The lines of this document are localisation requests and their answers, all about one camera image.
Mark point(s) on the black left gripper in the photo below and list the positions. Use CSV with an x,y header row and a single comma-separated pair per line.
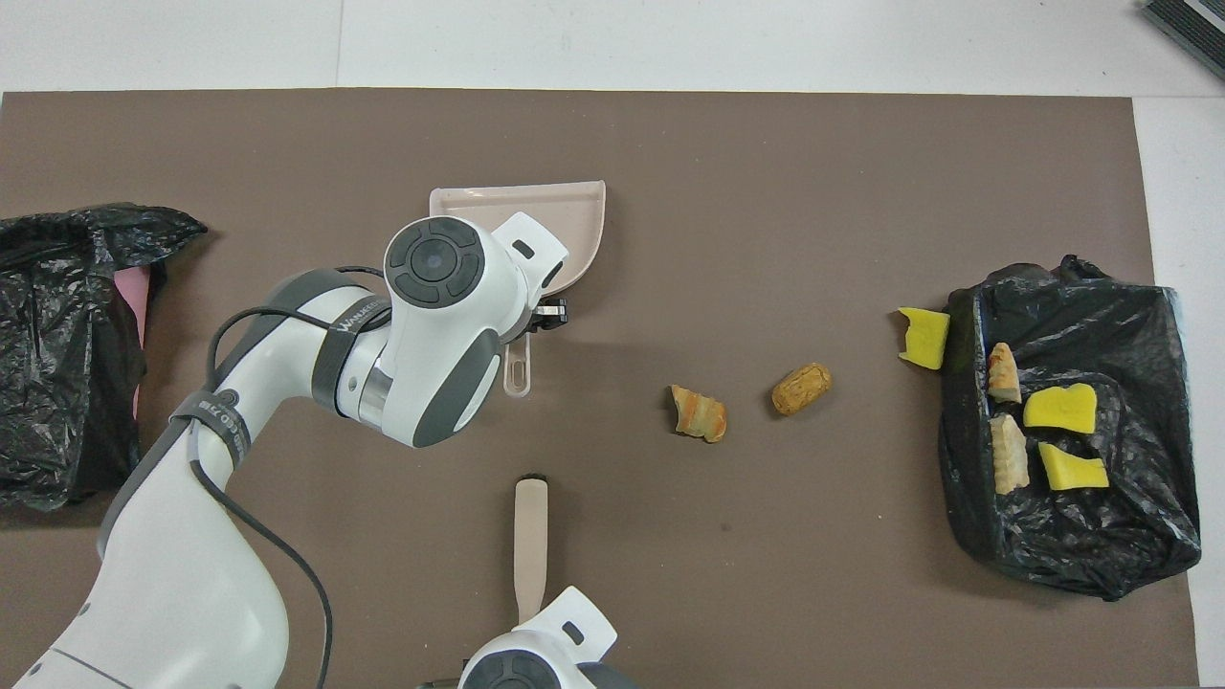
x,y
550,316

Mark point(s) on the beige plastic dustpan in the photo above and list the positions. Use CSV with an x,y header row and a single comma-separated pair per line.
x,y
574,215

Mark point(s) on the orange striped bread piece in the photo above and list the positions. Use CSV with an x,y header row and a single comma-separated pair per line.
x,y
699,413

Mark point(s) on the beige hand brush black bristles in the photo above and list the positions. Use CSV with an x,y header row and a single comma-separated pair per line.
x,y
531,536

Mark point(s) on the golden brown bread roll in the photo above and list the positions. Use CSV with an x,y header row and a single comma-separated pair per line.
x,y
801,388

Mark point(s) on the yellow green-backed sponge piece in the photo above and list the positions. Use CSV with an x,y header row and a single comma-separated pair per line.
x,y
925,340

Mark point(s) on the orange striped croissant piece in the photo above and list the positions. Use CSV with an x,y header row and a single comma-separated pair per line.
x,y
1003,375

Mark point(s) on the pale beige bread piece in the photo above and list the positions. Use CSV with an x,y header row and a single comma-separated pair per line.
x,y
1011,457

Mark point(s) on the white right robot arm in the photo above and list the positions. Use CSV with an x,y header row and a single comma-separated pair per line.
x,y
555,641

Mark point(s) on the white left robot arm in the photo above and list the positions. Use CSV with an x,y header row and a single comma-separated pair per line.
x,y
191,593

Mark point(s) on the pink bin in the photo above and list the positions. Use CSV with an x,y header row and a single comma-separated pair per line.
x,y
137,292

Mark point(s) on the black trash bag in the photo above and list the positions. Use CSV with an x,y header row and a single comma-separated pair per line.
x,y
1129,545
57,411

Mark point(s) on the brown table mat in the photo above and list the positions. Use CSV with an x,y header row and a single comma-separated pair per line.
x,y
766,574

